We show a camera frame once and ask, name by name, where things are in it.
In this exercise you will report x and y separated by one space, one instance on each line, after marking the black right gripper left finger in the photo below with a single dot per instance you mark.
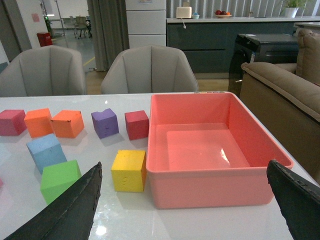
70 216

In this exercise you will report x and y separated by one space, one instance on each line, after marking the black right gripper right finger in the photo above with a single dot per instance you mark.
298 200

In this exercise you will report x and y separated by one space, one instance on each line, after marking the light blue foam block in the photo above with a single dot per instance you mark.
46 151

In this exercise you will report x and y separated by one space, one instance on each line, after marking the green foam block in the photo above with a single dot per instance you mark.
57 178

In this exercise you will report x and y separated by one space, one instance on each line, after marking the yellow foam block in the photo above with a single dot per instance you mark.
129 171

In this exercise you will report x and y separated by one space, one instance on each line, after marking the chipped orange foam block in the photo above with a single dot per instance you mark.
67 123

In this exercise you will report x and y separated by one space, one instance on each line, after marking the beige sofa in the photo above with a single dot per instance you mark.
286 99

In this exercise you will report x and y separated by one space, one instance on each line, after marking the notched purple foam block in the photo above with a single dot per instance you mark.
105 123

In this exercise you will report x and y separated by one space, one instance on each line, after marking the pink plastic bin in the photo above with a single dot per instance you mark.
208 150

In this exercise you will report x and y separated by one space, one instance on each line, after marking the magenta foam block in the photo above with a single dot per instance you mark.
12 122

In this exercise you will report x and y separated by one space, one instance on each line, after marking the dark red foam block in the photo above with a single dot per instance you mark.
137 124

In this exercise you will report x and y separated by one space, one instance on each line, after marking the left grey chair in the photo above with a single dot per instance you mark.
45 71

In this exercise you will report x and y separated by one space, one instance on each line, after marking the grey chair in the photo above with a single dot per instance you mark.
149 69
45 71

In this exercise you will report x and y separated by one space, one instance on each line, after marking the black appliance box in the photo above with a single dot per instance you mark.
250 48

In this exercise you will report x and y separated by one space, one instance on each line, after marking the right grey chair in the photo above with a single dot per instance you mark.
149 69

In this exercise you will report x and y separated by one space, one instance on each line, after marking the dark grey counter cabinet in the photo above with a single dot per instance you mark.
209 43

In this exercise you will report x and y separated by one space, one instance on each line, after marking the red bin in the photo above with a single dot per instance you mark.
44 39

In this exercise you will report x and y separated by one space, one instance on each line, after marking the distant office chair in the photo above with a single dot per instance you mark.
82 27

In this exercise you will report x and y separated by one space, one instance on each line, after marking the potted green plant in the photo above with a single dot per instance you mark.
290 8

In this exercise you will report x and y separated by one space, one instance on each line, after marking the fruit plate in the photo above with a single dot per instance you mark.
222 14

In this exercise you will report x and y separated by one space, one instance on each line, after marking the grey curtain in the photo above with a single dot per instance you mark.
109 30

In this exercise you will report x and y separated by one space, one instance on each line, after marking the small blue bowl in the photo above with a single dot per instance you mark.
195 15

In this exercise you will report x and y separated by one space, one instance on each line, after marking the white drawer cabinet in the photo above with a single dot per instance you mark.
146 22

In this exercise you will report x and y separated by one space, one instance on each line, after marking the white toaster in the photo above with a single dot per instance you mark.
184 12

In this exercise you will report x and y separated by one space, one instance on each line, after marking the pink wall notice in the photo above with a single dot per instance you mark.
35 17

